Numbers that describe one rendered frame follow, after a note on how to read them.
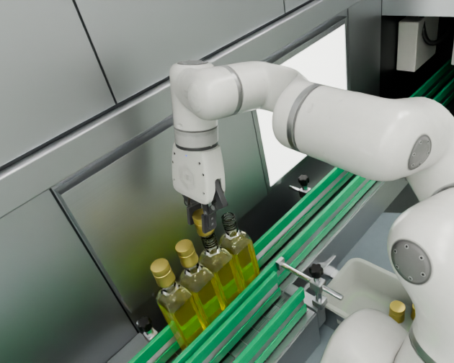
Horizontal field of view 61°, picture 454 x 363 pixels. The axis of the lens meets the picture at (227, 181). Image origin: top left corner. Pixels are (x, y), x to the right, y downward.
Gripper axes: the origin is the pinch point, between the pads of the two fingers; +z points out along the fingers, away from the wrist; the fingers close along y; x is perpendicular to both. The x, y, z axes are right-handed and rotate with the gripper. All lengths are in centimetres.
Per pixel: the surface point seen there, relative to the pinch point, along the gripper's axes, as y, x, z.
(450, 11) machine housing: 7, 92, -32
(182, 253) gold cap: 1.3, -6.1, 4.4
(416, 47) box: -6, 108, -20
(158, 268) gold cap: 0.5, -11.1, 5.5
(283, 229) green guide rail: -3.1, 30.3, 18.3
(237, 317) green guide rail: 6.3, 2.8, 23.3
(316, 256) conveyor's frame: 6.4, 32.2, 23.4
